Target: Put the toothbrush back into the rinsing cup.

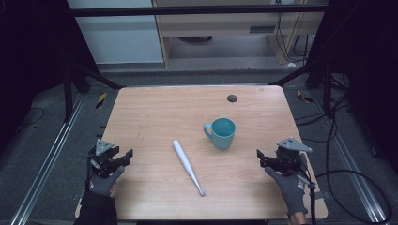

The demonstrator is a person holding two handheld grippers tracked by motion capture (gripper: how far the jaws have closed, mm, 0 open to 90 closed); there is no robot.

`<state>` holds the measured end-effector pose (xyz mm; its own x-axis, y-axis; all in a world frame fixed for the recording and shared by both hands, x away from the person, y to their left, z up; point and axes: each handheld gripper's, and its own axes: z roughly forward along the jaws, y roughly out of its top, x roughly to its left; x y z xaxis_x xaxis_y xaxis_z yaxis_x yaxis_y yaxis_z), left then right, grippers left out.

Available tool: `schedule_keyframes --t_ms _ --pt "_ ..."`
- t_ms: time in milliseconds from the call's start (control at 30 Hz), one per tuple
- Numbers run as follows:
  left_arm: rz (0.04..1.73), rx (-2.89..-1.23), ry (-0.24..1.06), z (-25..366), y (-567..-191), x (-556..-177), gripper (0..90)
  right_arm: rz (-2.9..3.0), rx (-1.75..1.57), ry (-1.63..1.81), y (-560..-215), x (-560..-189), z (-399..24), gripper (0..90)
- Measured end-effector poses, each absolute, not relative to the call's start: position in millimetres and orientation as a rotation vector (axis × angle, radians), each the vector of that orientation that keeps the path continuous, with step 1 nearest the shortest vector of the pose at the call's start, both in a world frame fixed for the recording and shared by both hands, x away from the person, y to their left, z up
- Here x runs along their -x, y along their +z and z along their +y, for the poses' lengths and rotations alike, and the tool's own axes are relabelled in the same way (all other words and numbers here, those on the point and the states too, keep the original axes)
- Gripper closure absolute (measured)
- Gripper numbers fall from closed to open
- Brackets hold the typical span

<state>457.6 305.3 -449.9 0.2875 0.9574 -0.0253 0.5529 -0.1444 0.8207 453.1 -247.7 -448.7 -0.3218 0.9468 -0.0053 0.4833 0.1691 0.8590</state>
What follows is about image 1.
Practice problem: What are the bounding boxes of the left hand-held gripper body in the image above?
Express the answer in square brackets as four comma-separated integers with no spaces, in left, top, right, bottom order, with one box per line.
[87,139,126,178]

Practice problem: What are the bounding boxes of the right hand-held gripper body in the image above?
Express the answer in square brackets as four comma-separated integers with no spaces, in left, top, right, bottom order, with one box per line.
[274,136,314,176]

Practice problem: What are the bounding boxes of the teal mug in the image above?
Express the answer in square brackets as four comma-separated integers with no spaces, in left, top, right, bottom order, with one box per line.
[203,117,237,151]

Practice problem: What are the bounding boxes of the white electric toothbrush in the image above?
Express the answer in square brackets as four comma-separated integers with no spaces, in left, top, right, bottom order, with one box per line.
[172,139,207,198]

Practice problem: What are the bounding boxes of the person's left hand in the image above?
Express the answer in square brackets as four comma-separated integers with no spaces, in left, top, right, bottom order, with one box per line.
[88,165,126,198]

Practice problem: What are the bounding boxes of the person's right hand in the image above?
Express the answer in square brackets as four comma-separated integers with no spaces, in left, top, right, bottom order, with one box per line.
[264,166,310,218]

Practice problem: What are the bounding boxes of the yellow black tape strip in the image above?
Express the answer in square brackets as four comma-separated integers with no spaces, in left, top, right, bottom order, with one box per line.
[95,92,108,110]
[296,89,314,104]

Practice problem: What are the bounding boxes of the black metal stand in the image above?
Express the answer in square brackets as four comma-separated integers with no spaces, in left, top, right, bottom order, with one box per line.
[61,57,125,124]
[269,57,334,119]

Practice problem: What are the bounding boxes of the white cabinet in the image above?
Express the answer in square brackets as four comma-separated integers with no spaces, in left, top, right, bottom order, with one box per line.
[66,0,165,66]

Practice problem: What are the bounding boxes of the light wooden desk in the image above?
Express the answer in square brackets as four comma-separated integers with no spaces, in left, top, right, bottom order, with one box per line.
[152,0,328,69]

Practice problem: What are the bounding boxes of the black horizontal bar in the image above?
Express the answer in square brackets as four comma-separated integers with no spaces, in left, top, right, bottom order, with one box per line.
[69,4,330,18]

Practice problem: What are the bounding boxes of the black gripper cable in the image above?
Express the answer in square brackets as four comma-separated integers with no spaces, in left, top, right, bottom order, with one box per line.
[296,174,318,225]

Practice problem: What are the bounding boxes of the metal floor rail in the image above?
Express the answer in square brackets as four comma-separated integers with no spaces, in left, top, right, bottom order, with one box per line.
[8,93,86,225]
[312,89,389,224]

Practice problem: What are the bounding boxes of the black floor cable loop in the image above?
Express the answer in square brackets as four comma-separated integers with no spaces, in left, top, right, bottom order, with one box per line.
[314,93,393,225]

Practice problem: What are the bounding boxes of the thin black floor cable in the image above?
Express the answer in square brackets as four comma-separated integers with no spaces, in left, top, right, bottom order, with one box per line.
[18,107,46,128]

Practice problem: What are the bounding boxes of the hanging black cables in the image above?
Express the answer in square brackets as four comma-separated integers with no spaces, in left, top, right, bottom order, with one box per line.
[274,11,314,65]

